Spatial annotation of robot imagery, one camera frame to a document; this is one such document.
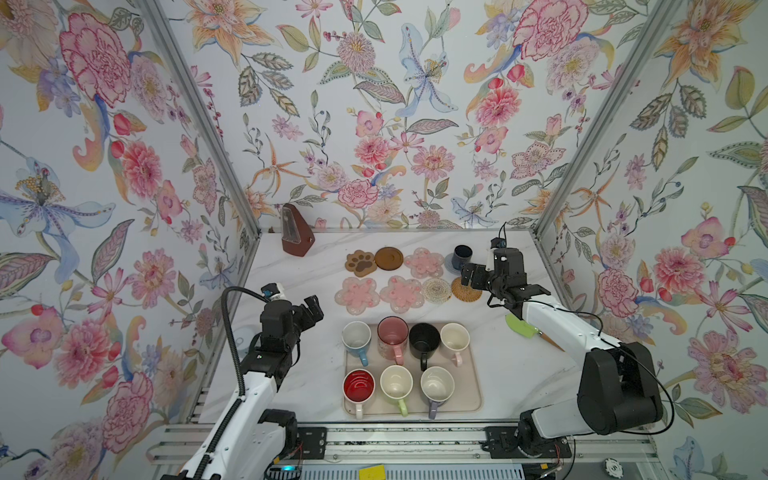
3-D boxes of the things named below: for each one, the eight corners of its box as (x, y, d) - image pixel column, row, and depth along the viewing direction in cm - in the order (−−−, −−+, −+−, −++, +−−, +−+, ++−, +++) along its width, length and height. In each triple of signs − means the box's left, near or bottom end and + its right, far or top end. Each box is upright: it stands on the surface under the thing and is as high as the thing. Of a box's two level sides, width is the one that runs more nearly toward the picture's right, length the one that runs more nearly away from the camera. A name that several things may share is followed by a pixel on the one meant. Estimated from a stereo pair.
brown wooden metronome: (285, 252, 117) (271, 216, 103) (296, 237, 122) (284, 201, 108) (304, 257, 116) (293, 221, 101) (314, 242, 121) (305, 206, 106)
